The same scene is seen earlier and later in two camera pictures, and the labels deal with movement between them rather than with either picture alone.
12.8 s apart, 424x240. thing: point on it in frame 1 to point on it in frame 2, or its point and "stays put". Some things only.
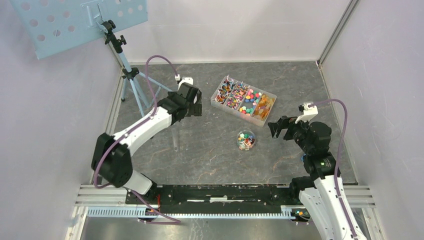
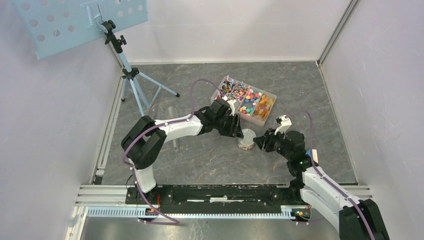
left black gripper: x=195 y=109 to x=235 y=130
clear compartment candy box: x=248 y=103 stays put
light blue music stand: x=52 y=26 stays put
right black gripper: x=284 y=122 to x=268 y=138
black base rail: x=216 y=198 stays put
